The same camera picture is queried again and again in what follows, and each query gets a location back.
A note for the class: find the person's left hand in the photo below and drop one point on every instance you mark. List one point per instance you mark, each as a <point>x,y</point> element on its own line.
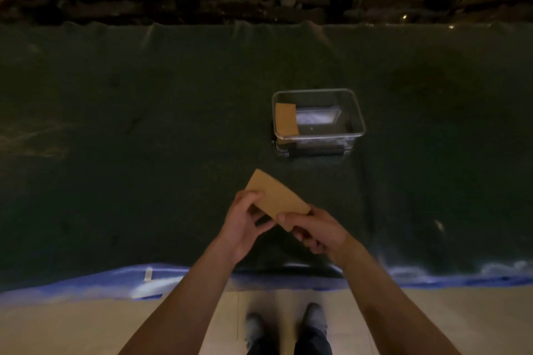
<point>237,228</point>

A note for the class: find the person's right hand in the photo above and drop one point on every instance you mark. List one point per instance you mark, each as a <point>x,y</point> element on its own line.
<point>324,234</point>

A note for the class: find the person's left thumb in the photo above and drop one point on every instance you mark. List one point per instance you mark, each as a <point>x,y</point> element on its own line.
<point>264,222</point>

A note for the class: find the person's right thumb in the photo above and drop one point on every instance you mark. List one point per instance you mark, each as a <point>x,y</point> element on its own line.
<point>293,219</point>

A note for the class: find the brown sandpaper sheet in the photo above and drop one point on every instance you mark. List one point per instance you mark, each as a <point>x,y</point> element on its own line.
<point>277,194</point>
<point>285,119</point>

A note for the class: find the person's right forearm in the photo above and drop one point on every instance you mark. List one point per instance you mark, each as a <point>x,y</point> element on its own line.
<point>395,309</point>

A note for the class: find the person's left forearm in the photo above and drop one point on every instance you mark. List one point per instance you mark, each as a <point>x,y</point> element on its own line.
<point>187,304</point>

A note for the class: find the person's right grey shoe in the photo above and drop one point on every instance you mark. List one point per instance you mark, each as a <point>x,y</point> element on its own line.
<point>313,317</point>

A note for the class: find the person's grey shoe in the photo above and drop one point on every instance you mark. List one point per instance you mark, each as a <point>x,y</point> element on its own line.
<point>254,327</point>
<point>313,317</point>

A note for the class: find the person's left grey shoe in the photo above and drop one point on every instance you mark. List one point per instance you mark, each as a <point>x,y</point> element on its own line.
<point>254,327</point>

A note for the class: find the clear plastic container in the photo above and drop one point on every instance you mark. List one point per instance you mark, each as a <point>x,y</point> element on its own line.
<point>333,117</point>

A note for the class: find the person's dark trousers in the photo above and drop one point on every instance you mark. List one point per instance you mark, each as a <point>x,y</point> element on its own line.
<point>312,344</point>

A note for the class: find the white tape strip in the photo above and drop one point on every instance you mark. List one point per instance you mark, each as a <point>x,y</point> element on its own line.
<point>148,274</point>

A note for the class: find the dark green table cloth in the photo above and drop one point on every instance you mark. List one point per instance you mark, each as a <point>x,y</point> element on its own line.
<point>125,138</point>

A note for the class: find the blue plastic sheet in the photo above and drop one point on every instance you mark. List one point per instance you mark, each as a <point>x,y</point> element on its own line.
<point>104,284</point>

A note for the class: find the dark soil bed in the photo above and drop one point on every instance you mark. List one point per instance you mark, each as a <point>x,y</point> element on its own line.
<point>250,5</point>

